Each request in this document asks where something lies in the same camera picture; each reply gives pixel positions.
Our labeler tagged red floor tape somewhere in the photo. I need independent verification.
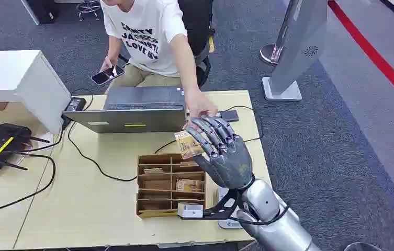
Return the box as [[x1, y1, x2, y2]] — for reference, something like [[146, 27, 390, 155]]
[[328, 0, 394, 111]]

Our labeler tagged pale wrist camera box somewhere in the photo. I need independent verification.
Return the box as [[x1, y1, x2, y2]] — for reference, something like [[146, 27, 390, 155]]
[[177, 203, 205, 219]]

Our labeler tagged grey laptop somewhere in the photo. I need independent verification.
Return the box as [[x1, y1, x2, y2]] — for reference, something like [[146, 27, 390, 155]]
[[61, 86, 188, 134]]

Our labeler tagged black power adapter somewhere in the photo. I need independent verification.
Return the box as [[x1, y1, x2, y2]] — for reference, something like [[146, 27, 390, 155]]
[[64, 97, 87, 112]]

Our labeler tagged chrome stool base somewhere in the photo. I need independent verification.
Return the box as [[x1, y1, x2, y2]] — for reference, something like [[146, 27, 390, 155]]
[[76, 0, 103, 21]]

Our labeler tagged black case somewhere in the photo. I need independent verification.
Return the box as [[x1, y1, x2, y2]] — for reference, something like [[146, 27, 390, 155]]
[[27, 0, 60, 25]]

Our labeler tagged person's right hand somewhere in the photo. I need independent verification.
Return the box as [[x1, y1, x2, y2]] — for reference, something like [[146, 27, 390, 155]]
[[100, 57, 114, 73]]

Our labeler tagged person's left hand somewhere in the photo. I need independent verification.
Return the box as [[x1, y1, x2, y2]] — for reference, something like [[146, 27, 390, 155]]
[[184, 90, 219, 122]]

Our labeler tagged black office chair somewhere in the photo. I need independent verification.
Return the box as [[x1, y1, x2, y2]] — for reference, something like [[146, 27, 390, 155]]
[[177, 0, 216, 88]]

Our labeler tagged white cabinet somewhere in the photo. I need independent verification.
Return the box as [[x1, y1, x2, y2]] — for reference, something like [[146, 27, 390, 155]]
[[0, 50, 72, 135]]

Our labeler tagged black smartphone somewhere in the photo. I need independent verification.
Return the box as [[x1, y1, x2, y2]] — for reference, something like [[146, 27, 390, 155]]
[[91, 65, 125, 86]]

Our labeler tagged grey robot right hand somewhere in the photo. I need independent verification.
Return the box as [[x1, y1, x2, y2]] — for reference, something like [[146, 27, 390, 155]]
[[185, 116, 255, 190]]

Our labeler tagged wooden card box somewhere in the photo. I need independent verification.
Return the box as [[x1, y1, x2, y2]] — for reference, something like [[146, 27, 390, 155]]
[[136, 153, 207, 219]]

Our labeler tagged black laptop power cable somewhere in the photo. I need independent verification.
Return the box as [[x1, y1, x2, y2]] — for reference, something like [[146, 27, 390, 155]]
[[66, 121, 139, 183]]

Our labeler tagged black adapter mains cable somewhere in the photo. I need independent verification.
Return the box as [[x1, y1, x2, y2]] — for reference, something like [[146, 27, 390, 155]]
[[1, 116, 73, 155]]

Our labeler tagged card stack, printed face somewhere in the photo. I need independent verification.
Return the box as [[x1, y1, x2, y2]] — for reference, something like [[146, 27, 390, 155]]
[[176, 179, 206, 193]]

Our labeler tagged white flat device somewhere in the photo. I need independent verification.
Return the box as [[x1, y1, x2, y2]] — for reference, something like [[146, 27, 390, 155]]
[[217, 187, 243, 230]]

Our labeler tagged person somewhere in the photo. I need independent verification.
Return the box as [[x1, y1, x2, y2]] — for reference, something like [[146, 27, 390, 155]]
[[99, 0, 219, 122]]

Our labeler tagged black router cable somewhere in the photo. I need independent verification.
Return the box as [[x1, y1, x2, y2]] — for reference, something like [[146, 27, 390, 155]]
[[0, 154, 57, 216]]

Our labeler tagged round grey rim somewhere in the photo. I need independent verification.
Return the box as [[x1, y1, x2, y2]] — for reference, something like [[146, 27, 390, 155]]
[[343, 242, 383, 251]]

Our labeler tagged black drive cable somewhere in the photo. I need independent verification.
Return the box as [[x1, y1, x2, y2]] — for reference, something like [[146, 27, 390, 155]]
[[154, 105, 264, 154]]

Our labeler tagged grey kiosk stand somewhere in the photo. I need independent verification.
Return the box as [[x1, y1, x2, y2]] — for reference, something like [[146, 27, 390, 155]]
[[262, 0, 329, 102]]

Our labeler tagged chrome stanchion post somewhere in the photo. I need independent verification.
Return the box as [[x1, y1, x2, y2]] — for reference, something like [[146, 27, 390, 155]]
[[260, 0, 301, 66]]

